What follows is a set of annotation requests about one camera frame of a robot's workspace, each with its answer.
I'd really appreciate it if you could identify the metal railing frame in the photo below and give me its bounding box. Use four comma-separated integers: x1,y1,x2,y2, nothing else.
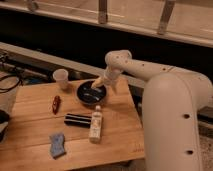
0,0,213,48

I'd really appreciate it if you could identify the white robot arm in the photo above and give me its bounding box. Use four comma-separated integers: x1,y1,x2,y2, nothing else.
93,50,213,171

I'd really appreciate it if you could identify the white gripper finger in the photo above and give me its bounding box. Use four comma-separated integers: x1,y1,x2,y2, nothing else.
91,77,103,88

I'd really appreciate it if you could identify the dark ceramic bowl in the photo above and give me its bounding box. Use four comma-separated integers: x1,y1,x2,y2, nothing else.
77,81,107,105

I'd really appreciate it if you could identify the red pocket knife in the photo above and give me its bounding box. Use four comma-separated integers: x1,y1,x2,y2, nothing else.
52,96,61,114

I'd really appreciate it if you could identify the black striped box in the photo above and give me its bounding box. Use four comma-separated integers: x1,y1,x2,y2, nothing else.
64,114,91,127

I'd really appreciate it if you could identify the blue sponge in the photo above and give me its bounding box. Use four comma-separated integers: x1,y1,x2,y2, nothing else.
50,133,66,159

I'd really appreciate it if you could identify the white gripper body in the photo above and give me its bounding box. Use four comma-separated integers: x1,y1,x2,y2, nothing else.
103,67,120,87

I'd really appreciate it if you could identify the white plastic cup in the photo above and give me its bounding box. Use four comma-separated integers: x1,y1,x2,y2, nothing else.
53,69,69,90

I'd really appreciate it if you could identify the black cable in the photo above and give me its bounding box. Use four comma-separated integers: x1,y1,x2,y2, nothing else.
0,73,24,94

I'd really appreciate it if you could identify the white bottle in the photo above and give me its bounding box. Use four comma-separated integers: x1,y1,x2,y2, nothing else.
89,105,102,143

